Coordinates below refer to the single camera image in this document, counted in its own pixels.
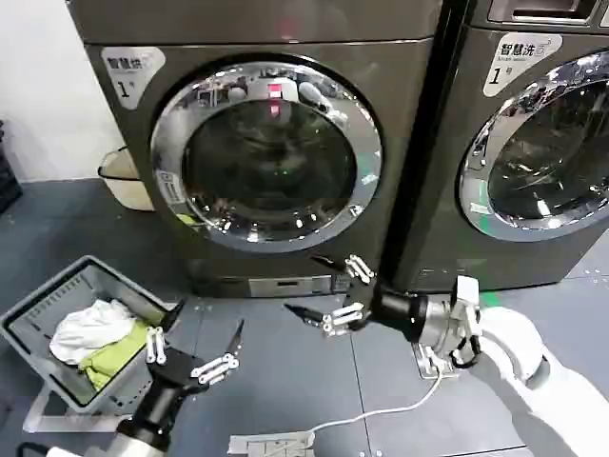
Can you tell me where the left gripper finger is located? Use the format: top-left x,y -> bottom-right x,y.
144,298 -> 186,367
189,317 -> 246,385

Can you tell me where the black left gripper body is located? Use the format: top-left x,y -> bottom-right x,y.
127,347 -> 211,432

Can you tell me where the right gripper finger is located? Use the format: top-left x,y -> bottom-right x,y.
309,253 -> 378,286
284,303 -> 367,337

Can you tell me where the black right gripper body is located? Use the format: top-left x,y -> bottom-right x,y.
344,277 -> 429,342

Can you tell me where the green cloth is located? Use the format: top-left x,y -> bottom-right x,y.
77,321 -> 154,394

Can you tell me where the silver floor socket plate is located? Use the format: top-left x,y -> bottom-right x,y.
410,339 -> 459,381

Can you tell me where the white cloth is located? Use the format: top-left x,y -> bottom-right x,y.
49,298 -> 137,366

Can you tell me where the grey plastic laundry basket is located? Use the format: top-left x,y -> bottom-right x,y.
0,254 -> 180,413

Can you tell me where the white metal basket stand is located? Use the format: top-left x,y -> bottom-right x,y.
22,375 -> 135,435

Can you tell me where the round glass dryer door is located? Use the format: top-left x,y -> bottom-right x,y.
149,59 -> 384,254
458,47 -> 609,244

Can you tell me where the grey dryer beside black gap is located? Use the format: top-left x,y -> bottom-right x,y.
394,0 -> 609,292

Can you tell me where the beige waste bin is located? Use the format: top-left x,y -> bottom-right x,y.
97,145 -> 156,213

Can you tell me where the black crate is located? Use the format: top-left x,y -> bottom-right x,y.
0,118 -> 25,216

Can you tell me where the grey dryer with closed door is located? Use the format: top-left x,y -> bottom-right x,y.
64,0 -> 458,299

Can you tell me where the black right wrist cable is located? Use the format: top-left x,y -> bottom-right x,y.
449,328 -> 482,368

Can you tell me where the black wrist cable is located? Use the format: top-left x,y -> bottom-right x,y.
449,328 -> 482,368
17,441 -> 53,457

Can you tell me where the white floor cable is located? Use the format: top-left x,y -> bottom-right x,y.
309,368 -> 452,435

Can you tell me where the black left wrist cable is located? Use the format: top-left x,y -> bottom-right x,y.
17,441 -> 53,457

